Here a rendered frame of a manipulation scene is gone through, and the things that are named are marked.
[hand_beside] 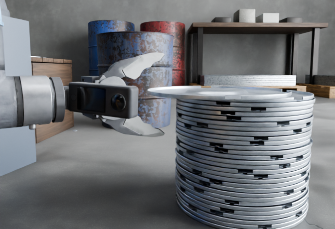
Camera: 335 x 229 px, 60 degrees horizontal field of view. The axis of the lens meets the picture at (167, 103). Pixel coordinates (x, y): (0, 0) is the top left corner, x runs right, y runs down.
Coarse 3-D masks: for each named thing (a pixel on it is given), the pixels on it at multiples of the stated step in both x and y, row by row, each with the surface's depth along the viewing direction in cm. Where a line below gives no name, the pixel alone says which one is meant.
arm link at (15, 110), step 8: (0, 72) 39; (0, 80) 39; (8, 80) 40; (16, 80) 41; (0, 88) 39; (8, 88) 39; (16, 88) 40; (0, 96) 38; (8, 96) 39; (16, 96) 39; (0, 104) 38; (8, 104) 39; (16, 104) 39; (0, 112) 38; (8, 112) 39; (16, 112) 39; (0, 120) 39; (8, 120) 40; (16, 120) 40; (0, 128) 41
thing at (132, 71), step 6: (144, 54) 52; (150, 54) 51; (156, 54) 52; (162, 54) 53; (138, 60) 50; (144, 60) 50; (150, 60) 51; (156, 60) 52; (132, 66) 49; (138, 66) 50; (144, 66) 50; (150, 66) 51; (126, 72) 49; (132, 72) 49; (138, 72) 50; (132, 78) 49
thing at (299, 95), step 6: (294, 96) 60; (300, 96) 60; (306, 96) 54; (312, 96) 56; (246, 102) 51; (252, 102) 51; (258, 102) 51; (264, 102) 50; (270, 102) 51; (276, 102) 51
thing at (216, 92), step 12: (156, 96) 53; (168, 96) 50; (180, 96) 49; (192, 96) 48; (204, 96) 47; (216, 96) 46; (228, 96) 52; (240, 96) 52; (252, 96) 47; (264, 96) 47; (276, 96) 49; (288, 96) 52
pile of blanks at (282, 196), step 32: (192, 128) 57; (224, 128) 52; (256, 128) 51; (288, 128) 52; (192, 160) 59; (224, 160) 53; (256, 160) 54; (288, 160) 53; (192, 192) 58; (224, 192) 53; (256, 192) 52; (288, 192) 54; (224, 224) 54; (256, 224) 53; (288, 224) 54
